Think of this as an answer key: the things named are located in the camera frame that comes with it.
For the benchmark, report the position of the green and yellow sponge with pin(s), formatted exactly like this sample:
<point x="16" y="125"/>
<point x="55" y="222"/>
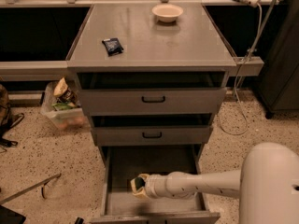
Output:
<point x="139" y="182"/>

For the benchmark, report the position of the top grey drawer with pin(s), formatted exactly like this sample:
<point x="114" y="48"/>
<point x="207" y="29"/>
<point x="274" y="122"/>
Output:
<point x="150" y="93"/>

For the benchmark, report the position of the dark backpack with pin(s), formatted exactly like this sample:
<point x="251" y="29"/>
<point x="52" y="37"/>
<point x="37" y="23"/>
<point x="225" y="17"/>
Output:
<point x="7" y="120"/>

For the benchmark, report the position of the dark cabinet on wheels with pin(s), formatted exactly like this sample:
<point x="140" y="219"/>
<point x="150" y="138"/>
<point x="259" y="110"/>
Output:
<point x="278" y="84"/>

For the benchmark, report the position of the snack bag in bin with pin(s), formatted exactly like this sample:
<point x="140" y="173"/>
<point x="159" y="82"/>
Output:
<point x="63" y="92"/>

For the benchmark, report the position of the white bowl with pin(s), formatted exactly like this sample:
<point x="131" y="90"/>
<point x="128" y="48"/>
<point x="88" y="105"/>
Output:
<point x="167" y="12"/>

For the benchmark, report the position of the grey drawer cabinet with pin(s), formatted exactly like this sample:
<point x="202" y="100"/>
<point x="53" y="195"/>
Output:
<point x="189" y="44"/>

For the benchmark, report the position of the middle grey drawer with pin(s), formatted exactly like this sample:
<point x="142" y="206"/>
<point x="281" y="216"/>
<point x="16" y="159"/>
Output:
<point x="152" y="130"/>

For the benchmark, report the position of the grey drawer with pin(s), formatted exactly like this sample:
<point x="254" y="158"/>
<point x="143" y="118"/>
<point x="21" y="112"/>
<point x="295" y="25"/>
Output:
<point x="152" y="130"/>
<point x="150" y="93"/>
<point x="120" y="206"/>

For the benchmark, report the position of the dark blue snack packet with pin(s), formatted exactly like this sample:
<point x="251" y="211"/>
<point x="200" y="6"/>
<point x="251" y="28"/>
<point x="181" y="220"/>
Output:
<point x="113" y="46"/>

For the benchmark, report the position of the clear plastic bin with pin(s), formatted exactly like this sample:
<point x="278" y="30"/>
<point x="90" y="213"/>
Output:
<point x="61" y="119"/>

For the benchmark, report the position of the bottom grey drawer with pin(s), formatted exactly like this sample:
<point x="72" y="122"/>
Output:
<point x="120" y="206"/>

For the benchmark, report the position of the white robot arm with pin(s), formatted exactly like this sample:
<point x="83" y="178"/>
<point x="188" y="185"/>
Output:
<point x="266" y="185"/>

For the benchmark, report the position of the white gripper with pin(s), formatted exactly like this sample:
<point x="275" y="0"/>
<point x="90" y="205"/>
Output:
<point x="154" y="186"/>

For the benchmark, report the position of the metal rod on floor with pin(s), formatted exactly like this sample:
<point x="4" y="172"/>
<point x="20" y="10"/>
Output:
<point x="37" y="185"/>

